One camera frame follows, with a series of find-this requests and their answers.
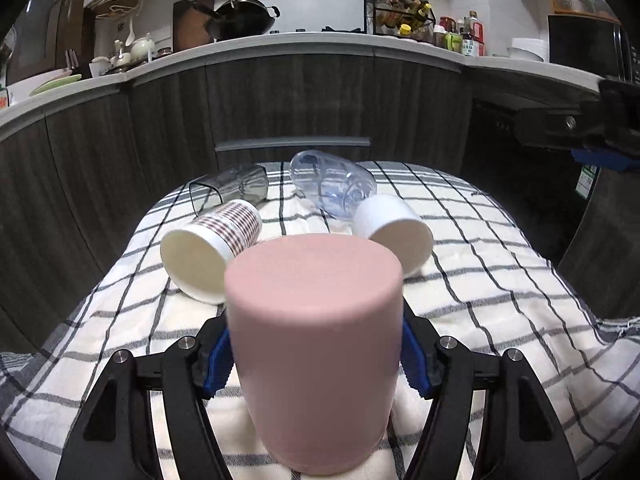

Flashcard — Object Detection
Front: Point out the white teapot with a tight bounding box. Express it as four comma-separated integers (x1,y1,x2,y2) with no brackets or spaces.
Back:
130,33,157,61

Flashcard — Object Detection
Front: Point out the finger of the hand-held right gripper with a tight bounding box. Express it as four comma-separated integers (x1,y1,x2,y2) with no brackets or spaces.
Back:
514,79,640,172

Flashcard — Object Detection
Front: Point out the black microwave oven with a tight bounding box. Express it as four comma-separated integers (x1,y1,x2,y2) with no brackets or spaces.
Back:
547,14,640,86

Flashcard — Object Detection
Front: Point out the dark transparent cup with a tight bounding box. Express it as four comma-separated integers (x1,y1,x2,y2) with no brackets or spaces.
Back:
189,163,269,216

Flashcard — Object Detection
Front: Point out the white cup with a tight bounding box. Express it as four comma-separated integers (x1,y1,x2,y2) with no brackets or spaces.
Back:
352,194,434,278

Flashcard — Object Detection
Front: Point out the clear plastic cup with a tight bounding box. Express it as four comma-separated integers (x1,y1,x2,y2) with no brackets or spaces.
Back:
289,149,378,220

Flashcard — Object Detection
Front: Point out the white bowl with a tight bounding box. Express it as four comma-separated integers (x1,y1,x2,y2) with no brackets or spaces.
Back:
507,38,548,63

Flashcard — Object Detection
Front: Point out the green plate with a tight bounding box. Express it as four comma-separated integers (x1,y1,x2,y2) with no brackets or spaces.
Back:
30,74,83,96

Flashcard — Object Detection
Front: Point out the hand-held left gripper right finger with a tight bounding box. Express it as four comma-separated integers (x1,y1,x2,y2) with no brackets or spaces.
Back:
398,304,581,480

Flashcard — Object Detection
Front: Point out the wooden cutting board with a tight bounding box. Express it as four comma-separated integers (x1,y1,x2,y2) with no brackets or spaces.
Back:
173,0,217,52

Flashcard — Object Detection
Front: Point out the pink cup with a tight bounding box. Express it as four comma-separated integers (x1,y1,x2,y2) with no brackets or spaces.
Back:
223,233,405,478

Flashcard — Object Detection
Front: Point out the plaid striped paper cup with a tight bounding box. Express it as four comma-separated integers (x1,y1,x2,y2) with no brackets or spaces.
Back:
160,199,263,304

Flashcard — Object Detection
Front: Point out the black wok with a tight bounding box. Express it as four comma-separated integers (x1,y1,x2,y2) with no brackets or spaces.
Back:
189,0,281,39

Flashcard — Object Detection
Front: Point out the black wire spice rack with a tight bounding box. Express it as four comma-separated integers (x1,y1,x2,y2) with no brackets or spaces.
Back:
363,0,437,38

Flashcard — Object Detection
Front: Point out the checkered white tablecloth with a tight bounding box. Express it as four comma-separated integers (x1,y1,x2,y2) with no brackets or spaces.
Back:
0,160,640,480

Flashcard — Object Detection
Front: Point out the dark wood kitchen cabinet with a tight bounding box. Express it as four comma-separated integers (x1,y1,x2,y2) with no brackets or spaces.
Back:
0,42,640,356

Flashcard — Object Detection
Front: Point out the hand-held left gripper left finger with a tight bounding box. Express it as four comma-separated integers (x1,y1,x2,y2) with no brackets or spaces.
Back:
55,313,242,480

